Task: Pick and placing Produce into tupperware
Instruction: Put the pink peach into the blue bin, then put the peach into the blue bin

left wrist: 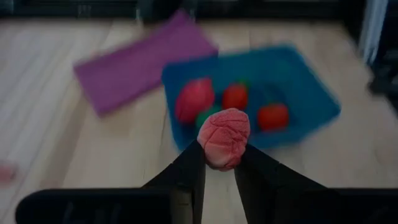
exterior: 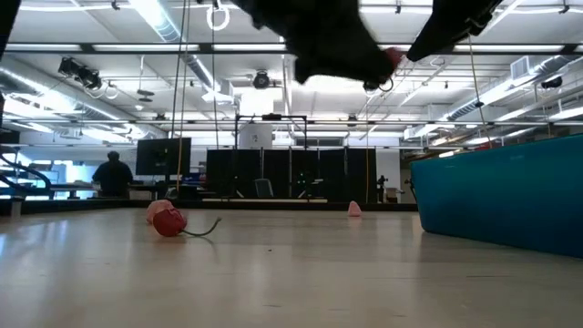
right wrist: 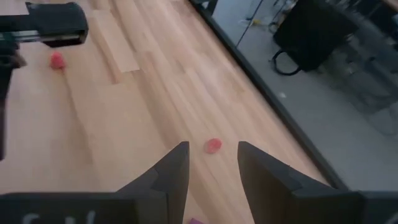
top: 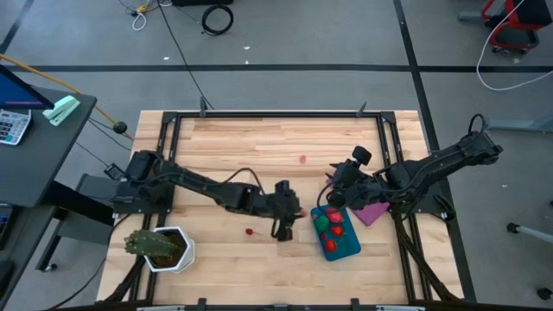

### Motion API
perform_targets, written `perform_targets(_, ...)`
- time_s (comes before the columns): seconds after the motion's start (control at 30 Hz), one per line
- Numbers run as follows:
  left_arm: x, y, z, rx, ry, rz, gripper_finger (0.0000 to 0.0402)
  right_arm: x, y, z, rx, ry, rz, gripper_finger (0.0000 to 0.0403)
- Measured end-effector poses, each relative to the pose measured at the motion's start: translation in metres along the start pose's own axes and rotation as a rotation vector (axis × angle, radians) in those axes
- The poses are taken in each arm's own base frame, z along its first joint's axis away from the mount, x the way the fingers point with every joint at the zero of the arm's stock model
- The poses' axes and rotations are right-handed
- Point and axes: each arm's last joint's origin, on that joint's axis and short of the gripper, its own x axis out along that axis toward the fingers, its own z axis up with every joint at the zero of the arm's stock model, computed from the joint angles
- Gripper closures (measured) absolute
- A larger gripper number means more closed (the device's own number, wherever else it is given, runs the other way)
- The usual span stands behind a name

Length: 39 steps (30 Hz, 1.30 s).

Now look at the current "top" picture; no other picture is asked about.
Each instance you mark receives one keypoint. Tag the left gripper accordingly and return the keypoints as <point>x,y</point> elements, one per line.
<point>285,205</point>

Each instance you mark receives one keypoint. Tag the dark grey desk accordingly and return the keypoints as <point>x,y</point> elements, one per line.
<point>43,164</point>

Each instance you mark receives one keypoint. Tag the black caster wheel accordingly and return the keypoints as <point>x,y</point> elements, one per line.
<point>544,293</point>

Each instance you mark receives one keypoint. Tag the green toy vegetable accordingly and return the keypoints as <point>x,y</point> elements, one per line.
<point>321,223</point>

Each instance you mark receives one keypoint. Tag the pink toy raspberry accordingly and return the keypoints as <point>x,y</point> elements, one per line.
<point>302,159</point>

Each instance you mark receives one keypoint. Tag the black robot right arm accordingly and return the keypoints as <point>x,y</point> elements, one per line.
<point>432,166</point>

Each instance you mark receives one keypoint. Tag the red toy strawberry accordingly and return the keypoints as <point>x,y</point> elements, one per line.
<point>330,245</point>
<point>338,230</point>

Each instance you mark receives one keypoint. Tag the white calculator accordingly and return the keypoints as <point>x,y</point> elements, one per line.
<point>13,126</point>

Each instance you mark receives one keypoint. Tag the white hexagonal plant pot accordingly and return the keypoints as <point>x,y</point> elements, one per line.
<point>186,259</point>

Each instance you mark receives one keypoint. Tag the grey chair leg with caster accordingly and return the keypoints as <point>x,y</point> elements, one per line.
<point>531,233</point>

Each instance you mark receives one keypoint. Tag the green cactus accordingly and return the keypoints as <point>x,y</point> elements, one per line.
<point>149,244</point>

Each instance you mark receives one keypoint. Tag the black metal table frame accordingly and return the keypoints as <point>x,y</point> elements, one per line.
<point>302,115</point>

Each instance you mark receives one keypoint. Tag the pale pink toy fruit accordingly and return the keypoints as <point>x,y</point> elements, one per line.
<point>304,212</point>

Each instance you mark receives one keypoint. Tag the teal tupperware container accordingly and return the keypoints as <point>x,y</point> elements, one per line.
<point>350,248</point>

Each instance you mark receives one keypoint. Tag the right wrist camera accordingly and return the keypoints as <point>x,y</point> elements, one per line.
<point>362,154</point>

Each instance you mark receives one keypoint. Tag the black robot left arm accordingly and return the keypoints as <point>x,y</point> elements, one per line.
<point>203,185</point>

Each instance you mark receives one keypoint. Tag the mint green stapler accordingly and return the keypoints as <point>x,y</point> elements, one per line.
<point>61,110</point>

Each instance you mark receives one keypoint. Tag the computer monitor blue screen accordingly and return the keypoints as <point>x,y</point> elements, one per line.
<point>17,93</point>

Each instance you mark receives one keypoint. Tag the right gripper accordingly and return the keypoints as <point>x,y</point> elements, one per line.
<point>352,185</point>

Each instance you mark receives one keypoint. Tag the purple tupperware lid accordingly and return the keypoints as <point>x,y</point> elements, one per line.
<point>370,212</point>

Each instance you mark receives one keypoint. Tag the red toy cherry with stem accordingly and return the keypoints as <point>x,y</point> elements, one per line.
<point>249,232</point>

